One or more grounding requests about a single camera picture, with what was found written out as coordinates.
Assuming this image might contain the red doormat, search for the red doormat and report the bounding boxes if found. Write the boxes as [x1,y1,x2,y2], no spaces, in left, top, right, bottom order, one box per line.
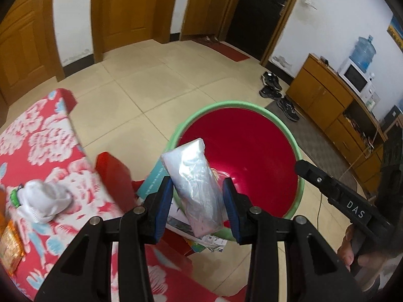
[193,39,251,62]

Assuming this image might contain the orange snack packet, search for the orange snack packet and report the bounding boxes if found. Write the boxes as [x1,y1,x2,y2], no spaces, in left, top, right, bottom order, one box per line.
[0,220,26,273]

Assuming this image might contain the printed paper packaging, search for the printed paper packaging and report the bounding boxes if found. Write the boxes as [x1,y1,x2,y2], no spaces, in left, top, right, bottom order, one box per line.
[167,209,229,254]

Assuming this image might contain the white sock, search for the white sock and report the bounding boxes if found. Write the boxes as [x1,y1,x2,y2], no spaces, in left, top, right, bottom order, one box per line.
[11,179,74,224]

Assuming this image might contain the black entrance door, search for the black entrance door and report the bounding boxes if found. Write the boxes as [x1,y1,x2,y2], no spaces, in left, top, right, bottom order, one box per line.
[222,0,307,66]

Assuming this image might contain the white microwave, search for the white microwave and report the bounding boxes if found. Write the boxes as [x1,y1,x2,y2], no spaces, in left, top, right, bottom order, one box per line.
[338,58,375,94]

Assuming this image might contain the blue water bottle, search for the blue water bottle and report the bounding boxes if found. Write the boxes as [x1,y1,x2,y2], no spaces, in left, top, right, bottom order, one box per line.
[350,35,377,73]

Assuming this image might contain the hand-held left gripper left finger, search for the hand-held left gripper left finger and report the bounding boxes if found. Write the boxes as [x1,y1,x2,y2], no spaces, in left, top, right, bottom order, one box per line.
[34,176,174,302]

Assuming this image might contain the red bucket with green rim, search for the red bucket with green rim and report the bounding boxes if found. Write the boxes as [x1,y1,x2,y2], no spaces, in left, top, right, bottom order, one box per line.
[164,100,306,243]

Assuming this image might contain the wooden wall panel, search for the wooden wall panel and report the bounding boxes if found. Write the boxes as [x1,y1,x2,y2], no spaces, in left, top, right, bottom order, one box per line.
[181,0,235,42]

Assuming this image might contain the teal cardboard box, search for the teal cardboard box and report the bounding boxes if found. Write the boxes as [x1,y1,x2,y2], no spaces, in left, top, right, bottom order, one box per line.
[137,160,167,200]

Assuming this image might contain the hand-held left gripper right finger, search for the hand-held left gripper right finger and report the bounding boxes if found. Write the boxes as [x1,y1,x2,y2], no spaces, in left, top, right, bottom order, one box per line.
[222,178,367,302]

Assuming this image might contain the white plastic packet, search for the white plastic packet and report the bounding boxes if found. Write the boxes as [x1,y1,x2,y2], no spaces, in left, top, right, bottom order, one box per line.
[160,138,225,239]

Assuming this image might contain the wooden cabinet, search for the wooden cabinet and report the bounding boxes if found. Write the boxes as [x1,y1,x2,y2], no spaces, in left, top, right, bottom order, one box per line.
[286,53,388,192]

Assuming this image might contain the grey floor mat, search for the grey floor mat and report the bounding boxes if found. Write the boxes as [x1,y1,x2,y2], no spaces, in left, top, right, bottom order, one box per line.
[266,101,378,202]

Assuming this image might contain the red floral tablecloth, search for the red floral tablecloth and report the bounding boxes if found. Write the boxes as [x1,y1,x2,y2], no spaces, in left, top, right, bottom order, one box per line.
[0,88,252,302]

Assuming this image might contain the wooden panel door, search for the wooden panel door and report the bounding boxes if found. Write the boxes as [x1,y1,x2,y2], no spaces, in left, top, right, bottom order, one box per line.
[0,0,65,107]
[91,0,181,63]

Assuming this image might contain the wall poster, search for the wall poster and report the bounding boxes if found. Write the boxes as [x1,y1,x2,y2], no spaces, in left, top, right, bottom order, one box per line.
[387,14,403,51]

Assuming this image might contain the person's right hand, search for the person's right hand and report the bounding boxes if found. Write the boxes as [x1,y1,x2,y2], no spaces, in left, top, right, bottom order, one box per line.
[337,223,388,272]

